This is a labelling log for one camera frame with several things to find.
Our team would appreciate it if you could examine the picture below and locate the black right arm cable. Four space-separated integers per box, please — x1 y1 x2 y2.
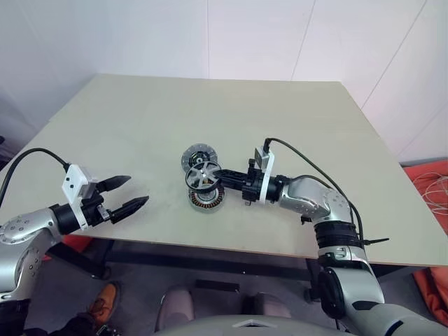
262 138 365 246

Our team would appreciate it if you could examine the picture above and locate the black spoked rotor wheel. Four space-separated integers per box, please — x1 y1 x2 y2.
183 161 223 194

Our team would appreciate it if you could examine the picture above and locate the dark rounded pinkish shape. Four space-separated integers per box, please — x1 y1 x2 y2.
155 286 193 330

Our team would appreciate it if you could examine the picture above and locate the copper wound motor stator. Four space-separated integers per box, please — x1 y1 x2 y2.
188 185 225 212

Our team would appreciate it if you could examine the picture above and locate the grey robot torso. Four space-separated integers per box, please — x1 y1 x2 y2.
153 314 337 336

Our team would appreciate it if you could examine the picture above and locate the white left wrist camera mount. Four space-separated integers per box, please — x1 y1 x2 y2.
62 163 98 231

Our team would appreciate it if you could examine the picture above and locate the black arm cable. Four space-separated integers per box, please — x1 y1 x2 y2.
262 138 365 246
0 148 71 207

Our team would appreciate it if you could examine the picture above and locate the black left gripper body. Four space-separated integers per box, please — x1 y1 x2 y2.
82 190 116 230

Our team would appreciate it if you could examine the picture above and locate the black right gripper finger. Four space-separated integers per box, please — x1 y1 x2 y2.
220 177 249 189
215 168 249 180

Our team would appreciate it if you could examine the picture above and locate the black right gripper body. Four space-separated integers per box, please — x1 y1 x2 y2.
241 158 266 208

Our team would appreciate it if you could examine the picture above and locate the dark trouser leg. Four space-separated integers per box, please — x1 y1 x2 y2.
24 310 97 336

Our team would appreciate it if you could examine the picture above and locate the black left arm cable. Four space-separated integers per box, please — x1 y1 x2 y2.
0 148 71 207

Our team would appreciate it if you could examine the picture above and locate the black table frame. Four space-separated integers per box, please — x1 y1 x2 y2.
45 237 448 302

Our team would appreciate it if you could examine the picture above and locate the orange fabric under table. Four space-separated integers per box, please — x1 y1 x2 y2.
64 234 92 253

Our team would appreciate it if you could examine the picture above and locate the orange fabric cushion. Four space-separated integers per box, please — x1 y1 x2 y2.
402 164 448 327

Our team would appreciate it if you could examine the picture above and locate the white cable coil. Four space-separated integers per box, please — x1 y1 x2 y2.
412 171 448 215

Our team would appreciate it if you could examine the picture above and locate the orange shoe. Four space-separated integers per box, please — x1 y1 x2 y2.
89 281 120 319

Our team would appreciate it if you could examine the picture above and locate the grey motor housing cover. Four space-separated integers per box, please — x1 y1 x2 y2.
181 142 218 172

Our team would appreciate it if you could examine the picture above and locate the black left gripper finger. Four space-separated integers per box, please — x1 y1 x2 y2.
110 195 151 225
97 174 132 193

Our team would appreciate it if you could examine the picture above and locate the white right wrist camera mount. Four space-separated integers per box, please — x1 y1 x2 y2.
254 146 277 207

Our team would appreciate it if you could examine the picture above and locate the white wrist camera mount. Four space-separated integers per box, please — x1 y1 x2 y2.
254 146 277 207
62 163 98 231

